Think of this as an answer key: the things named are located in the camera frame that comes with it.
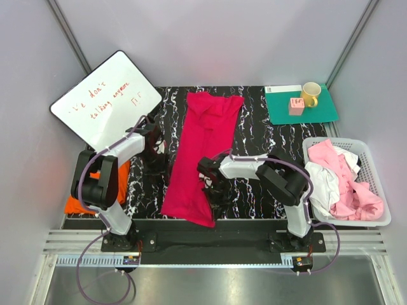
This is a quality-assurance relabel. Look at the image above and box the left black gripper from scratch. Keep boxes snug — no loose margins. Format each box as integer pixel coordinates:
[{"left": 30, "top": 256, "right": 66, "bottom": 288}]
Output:
[{"left": 139, "top": 149, "right": 170, "bottom": 186}]

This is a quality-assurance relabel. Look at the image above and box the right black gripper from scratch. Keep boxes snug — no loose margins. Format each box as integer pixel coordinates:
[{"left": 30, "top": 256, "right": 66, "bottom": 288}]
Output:
[{"left": 203, "top": 181, "right": 232, "bottom": 224}]

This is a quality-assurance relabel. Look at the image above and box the magenta t shirt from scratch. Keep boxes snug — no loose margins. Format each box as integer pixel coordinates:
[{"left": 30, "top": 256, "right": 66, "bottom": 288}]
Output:
[{"left": 161, "top": 91, "right": 244, "bottom": 227}]

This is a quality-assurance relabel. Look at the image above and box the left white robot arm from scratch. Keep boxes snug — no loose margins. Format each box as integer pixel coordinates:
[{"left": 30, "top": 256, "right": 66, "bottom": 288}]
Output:
[{"left": 71, "top": 123, "right": 168, "bottom": 252}]

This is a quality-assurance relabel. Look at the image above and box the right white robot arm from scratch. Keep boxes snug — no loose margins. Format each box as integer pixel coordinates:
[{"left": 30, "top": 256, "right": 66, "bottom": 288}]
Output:
[{"left": 197, "top": 150, "right": 314, "bottom": 252}]

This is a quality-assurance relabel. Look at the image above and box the white board with red writing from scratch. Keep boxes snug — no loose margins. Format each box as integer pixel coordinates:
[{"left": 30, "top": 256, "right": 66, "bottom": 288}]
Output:
[{"left": 50, "top": 50, "right": 162, "bottom": 152}]

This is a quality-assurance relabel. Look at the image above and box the orange folded t shirt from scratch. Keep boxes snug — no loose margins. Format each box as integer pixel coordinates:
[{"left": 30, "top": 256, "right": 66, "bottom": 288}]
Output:
[{"left": 64, "top": 161, "right": 130, "bottom": 215}]

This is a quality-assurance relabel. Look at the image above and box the white t shirt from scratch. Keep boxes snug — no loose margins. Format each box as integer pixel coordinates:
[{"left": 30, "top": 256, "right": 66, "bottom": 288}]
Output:
[{"left": 305, "top": 146, "right": 361, "bottom": 219}]

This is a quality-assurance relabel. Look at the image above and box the pink cube block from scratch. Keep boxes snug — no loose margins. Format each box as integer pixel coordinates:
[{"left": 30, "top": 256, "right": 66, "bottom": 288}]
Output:
[{"left": 288, "top": 97, "right": 305, "bottom": 116}]

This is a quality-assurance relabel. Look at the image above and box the yellow mug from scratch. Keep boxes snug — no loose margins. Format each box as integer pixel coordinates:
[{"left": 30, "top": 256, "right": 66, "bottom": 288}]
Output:
[{"left": 300, "top": 82, "right": 322, "bottom": 108}]

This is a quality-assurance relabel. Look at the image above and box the pink t shirt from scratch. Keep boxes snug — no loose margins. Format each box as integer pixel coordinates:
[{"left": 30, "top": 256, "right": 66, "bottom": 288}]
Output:
[{"left": 308, "top": 139, "right": 383, "bottom": 221}]

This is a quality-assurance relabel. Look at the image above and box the white plastic laundry basket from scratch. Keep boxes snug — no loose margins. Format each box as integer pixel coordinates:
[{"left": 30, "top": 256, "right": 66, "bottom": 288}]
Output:
[{"left": 303, "top": 137, "right": 392, "bottom": 227}]

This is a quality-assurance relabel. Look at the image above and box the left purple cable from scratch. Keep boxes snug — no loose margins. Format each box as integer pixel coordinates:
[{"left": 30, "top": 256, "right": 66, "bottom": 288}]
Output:
[{"left": 76, "top": 114, "right": 153, "bottom": 302}]

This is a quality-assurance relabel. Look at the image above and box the purple cable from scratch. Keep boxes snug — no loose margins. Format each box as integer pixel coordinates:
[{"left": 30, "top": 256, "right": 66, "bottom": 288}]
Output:
[
  {"left": 211, "top": 149, "right": 343, "bottom": 276},
  {"left": 76, "top": 114, "right": 153, "bottom": 302}
]

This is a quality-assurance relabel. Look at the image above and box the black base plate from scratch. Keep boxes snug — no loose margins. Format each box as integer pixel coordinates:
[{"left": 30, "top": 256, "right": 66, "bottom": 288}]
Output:
[{"left": 101, "top": 220, "right": 326, "bottom": 253}]

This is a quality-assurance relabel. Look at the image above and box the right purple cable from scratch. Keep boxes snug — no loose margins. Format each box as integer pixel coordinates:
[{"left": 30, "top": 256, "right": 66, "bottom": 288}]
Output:
[{"left": 211, "top": 149, "right": 343, "bottom": 276}]

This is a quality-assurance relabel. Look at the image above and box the aluminium rail frame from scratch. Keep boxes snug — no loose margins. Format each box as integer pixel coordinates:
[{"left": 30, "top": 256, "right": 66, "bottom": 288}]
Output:
[{"left": 31, "top": 225, "right": 406, "bottom": 304}]

